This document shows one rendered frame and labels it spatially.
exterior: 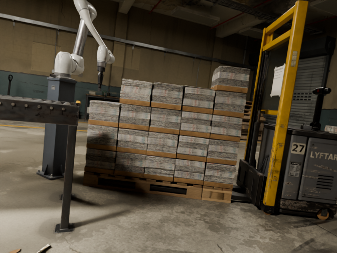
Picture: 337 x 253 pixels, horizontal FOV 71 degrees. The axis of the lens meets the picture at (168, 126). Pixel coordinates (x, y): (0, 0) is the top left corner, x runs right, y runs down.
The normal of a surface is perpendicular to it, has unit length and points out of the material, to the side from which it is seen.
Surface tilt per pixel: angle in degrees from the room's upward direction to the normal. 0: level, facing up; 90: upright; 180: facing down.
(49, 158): 90
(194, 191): 90
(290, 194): 90
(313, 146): 90
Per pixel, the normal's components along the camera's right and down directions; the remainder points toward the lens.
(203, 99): 0.00, 0.10
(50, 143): -0.52, 0.02
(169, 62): 0.35, 0.13
